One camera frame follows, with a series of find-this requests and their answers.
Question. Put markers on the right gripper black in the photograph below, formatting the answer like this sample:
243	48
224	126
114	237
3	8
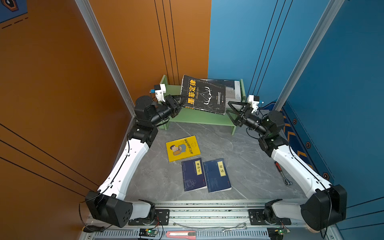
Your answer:
246	113

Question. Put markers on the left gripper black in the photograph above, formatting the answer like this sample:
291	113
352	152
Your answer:
174	108

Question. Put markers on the white LOVER magazine book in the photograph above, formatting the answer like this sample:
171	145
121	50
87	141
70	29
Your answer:
233	89

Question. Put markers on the black book with gold title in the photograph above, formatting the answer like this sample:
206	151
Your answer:
203	95

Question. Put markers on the dark blue book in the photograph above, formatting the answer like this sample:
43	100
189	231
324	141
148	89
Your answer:
193	175
216	176

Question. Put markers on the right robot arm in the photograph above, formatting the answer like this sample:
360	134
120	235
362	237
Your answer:
326	204

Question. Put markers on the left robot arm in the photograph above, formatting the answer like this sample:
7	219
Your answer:
108	204

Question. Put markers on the green wooden two-tier shelf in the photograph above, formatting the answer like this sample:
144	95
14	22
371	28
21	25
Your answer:
194	116

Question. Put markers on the yellow book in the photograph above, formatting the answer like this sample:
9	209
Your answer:
182	148

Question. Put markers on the silver open-end wrench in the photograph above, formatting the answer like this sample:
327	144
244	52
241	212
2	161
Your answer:
242	227

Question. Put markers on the red utility knife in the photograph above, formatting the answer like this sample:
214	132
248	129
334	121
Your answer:
189	235

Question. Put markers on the right green circuit board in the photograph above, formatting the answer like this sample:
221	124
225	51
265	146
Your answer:
277	233

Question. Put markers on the green circuit board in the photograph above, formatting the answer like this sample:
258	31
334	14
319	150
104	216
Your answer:
277	233
148	234

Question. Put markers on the left green circuit board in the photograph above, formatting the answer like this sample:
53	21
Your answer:
148	234

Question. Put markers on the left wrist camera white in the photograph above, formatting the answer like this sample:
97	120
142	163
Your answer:
159	91

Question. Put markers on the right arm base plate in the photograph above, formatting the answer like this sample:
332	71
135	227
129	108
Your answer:
257	217

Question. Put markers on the aluminium rail frame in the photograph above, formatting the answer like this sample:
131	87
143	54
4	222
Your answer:
208	218

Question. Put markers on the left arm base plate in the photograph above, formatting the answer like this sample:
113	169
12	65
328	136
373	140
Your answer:
162	215

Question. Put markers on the black handled screwdriver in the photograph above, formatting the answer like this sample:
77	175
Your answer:
93	229

